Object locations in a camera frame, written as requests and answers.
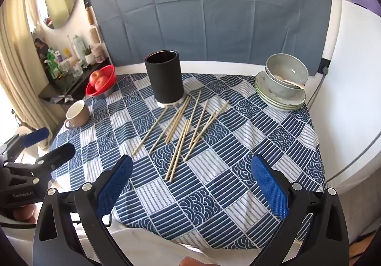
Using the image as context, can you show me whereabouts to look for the green refill pack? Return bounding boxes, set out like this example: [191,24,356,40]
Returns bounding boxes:
[46,49,62,79]

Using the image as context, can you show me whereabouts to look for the grey-blue backdrop cloth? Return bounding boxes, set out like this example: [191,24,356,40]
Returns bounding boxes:
[87,0,333,77]

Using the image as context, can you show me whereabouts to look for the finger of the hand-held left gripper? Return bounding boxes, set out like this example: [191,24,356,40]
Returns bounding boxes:
[0,127,50,160]
[4,143,76,186]

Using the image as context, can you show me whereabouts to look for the pile of wooden chopsticks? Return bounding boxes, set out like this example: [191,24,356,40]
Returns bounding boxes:
[132,90,230,182]

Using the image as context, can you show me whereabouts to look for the black wall socket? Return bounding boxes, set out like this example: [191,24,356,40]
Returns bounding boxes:
[318,58,331,75]

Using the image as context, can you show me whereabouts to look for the stack of green-rimmed plates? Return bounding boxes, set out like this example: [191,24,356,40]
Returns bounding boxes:
[254,71,306,112]

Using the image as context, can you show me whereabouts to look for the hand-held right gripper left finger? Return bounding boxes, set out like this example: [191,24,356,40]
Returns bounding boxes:
[32,154,133,266]

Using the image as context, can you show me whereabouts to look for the beige mug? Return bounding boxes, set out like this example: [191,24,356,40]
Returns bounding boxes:
[64,100,90,130]

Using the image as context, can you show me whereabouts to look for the person's left hand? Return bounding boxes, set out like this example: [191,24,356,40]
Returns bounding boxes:
[12,205,37,223]

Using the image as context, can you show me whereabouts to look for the black cylindrical utensil holder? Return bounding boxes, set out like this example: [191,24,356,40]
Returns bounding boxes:
[145,50,185,107]

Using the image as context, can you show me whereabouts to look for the person's right hand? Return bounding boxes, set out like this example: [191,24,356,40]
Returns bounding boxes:
[180,256,218,266]

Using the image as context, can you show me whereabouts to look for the grey cable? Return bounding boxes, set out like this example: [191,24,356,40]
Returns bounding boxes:
[308,68,328,109]

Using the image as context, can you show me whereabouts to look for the cream curtain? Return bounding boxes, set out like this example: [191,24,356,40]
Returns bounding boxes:
[0,0,60,141]

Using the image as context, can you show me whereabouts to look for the framed photo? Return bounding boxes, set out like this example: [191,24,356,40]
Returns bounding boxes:
[34,38,48,57]

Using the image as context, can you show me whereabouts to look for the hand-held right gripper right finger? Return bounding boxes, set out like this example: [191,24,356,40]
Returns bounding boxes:
[251,154,349,266]

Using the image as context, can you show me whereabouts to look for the white panel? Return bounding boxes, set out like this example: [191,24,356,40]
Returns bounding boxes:
[310,0,381,189]

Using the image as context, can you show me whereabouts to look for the black side table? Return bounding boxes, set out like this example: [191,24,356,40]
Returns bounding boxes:
[39,58,114,104]

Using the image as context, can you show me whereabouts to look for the red plastic bowl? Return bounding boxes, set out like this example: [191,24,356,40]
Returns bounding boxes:
[86,65,116,97]

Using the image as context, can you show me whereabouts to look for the small potted plant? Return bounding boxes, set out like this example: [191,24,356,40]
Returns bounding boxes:
[84,46,96,65]

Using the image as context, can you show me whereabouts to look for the blue patterned tablecloth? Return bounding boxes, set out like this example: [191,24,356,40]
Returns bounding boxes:
[49,72,326,250]

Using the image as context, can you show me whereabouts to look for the white ceramic spoon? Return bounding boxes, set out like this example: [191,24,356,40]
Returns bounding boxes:
[274,75,306,90]

